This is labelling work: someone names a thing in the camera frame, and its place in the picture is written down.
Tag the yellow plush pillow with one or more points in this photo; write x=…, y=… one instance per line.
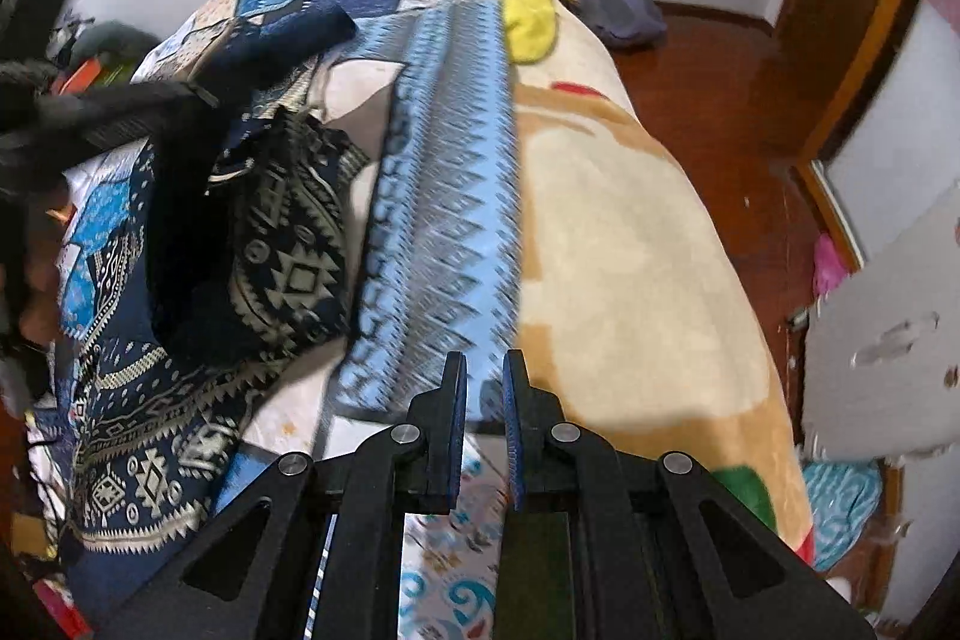
x=532, y=25

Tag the beige plush blanket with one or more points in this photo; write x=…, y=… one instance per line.
x=622, y=235

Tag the white panel with pink stickers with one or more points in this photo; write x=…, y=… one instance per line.
x=900, y=123

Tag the red box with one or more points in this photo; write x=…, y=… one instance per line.
x=79, y=76

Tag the grey board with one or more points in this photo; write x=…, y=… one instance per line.
x=885, y=347

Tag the blue patchwork bedsheet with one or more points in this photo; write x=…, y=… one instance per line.
x=450, y=197

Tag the navy patterned garment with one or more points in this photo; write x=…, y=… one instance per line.
x=300, y=280

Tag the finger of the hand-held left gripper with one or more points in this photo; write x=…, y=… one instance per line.
x=142, y=111

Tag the teal patterned cloth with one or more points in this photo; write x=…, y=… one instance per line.
x=840, y=505

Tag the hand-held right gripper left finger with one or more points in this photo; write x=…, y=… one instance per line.
x=457, y=445

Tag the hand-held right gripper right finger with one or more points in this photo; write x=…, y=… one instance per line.
x=514, y=437

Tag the pink bag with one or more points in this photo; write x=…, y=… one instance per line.
x=827, y=269

